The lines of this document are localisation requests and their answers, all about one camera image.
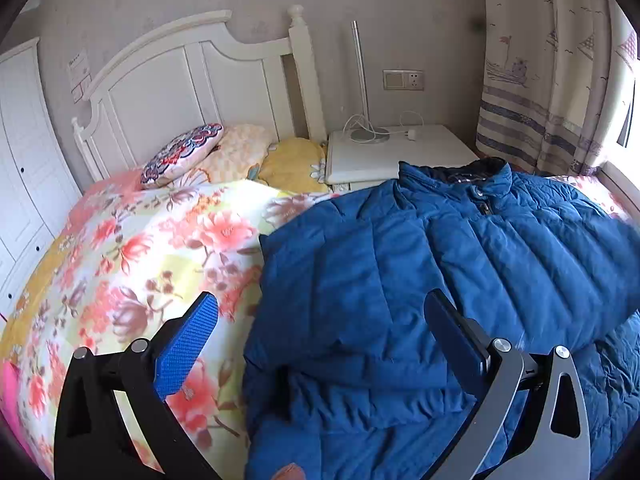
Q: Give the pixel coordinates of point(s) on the bright pink cloth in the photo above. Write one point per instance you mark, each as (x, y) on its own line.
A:
(11, 400)

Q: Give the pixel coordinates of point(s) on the paper sheet on wall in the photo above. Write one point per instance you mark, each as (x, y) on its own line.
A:
(79, 75)

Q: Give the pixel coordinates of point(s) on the floral duvet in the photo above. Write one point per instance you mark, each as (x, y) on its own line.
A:
(150, 260)

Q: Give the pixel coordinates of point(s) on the pink floral pillow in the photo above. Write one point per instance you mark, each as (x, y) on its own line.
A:
(107, 192)

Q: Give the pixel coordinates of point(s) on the silver desk lamp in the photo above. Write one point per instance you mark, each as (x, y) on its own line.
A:
(361, 75)

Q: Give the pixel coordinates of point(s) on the blue puffer jacket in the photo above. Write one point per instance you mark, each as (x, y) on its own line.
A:
(375, 270)

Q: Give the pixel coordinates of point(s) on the wall socket panel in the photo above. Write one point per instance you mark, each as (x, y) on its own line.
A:
(403, 80)

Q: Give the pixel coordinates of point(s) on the white bed headboard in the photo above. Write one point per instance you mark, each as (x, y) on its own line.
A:
(230, 80)

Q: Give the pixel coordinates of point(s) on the yellow bed sheet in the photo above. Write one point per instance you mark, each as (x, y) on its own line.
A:
(30, 305)

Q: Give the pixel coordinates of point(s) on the printed striped curtain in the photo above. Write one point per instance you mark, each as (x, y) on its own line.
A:
(540, 85)

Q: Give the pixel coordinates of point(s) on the round patterned cushion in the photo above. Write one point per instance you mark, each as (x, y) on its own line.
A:
(182, 155)

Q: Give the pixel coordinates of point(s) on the white wardrobe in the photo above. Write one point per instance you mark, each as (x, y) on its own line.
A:
(25, 170)

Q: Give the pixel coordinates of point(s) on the white nightstand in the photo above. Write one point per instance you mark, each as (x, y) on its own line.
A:
(395, 155)

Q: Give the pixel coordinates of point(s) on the yellow floral pillow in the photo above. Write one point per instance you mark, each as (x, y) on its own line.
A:
(292, 165)

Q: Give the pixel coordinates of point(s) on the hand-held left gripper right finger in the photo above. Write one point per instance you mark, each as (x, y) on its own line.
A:
(457, 340)

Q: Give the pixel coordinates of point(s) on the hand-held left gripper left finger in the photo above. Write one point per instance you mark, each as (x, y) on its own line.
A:
(187, 345)

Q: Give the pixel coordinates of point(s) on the peach patterned pillow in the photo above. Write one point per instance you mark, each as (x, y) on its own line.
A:
(237, 152)

